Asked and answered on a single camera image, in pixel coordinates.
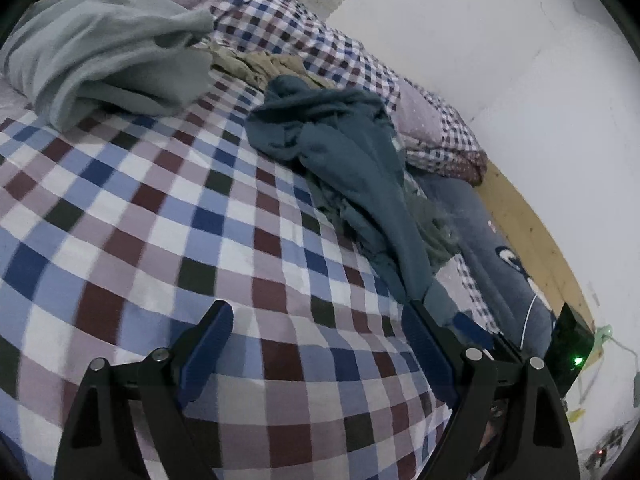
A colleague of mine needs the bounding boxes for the dark teal blue garment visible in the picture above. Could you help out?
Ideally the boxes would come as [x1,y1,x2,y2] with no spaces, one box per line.
[245,76,498,338]

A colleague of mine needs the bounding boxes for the black box with green light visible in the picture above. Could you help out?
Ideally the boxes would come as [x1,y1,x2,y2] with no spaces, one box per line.
[544,304,594,398]

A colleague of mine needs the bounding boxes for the navy blue cartoon pillow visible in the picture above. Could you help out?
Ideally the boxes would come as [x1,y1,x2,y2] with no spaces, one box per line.
[412,170,556,358]

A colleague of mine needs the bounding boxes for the olive green garment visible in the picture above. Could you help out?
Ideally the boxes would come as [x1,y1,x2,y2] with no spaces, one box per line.
[305,174,460,274]

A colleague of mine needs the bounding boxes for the light grey-green sweater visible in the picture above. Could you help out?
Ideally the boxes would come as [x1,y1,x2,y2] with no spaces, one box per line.
[1,0,213,132]

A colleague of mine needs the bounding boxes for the khaki beige garment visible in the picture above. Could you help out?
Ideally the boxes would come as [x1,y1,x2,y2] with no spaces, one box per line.
[201,42,336,91]

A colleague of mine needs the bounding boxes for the white cable on floor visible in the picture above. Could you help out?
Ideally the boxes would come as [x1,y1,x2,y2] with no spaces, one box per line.
[574,324,640,411]

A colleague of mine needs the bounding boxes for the wooden bed frame edge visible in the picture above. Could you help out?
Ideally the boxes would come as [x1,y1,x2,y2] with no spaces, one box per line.
[475,162,596,330]

